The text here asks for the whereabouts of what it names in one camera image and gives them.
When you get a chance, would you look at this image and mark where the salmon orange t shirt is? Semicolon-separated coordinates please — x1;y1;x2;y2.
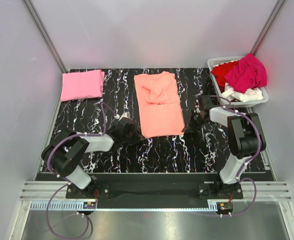
134;71;185;138

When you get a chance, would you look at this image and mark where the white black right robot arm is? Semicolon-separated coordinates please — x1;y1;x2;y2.
182;95;266;199

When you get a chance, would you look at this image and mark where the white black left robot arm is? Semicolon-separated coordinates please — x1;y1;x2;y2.
41;116;144;198

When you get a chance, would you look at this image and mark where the red crumpled t shirt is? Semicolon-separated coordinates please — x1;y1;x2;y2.
211;60;239;88

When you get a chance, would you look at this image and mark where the white plastic laundry basket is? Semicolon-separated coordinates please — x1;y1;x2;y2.
207;56;269;108

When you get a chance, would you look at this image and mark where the white crumpled t shirt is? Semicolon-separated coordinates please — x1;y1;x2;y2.
221;83;263;103

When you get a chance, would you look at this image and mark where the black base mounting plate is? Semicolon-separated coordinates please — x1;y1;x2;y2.
66;173;243;207

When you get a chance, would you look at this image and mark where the magenta crumpled t shirt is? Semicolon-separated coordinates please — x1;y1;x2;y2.
224;53;267;94

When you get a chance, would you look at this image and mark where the folded pink t shirt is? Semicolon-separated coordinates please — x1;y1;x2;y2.
60;69;105;102

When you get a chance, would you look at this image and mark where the left electronics board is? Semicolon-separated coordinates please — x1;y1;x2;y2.
83;201;97;209

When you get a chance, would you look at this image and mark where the electronics board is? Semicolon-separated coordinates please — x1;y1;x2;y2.
217;202;233;212
83;201;97;209

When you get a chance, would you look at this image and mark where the right electronics board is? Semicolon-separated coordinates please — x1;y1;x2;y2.
217;202;233;212

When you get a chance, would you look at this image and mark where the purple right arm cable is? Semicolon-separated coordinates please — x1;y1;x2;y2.
199;94;262;217

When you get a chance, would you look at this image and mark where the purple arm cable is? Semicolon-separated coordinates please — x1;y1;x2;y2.
199;94;262;217
45;101;120;238

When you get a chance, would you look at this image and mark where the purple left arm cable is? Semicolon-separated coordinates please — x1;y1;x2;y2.
45;101;120;238

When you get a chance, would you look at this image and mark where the grey slotted cable duct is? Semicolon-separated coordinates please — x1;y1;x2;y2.
30;200;220;213

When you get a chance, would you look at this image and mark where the aluminium front rail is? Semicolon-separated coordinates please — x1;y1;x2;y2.
20;180;291;202

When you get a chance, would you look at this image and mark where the right aluminium frame post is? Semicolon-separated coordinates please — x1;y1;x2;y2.
250;0;287;56

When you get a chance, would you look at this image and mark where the aluminium frame post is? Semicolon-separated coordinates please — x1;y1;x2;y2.
250;0;287;56
22;0;67;73

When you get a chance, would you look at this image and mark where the left aluminium frame post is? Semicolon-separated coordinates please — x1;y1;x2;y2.
22;0;67;73

